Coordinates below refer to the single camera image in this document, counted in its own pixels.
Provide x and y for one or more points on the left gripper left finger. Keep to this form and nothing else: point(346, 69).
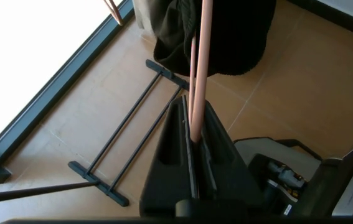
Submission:
point(163, 186)

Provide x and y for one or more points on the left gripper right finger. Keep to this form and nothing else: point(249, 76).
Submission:
point(235, 186)

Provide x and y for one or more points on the pink clothes hanger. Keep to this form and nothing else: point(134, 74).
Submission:
point(202, 62)
point(115, 14)

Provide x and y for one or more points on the black shorts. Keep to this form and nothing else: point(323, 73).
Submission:
point(235, 37)

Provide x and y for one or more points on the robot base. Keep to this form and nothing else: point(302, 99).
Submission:
point(288, 155)

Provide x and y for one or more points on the black clothes rack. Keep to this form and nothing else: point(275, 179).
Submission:
point(101, 186)

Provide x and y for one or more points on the window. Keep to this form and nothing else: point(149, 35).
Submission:
point(23, 62)

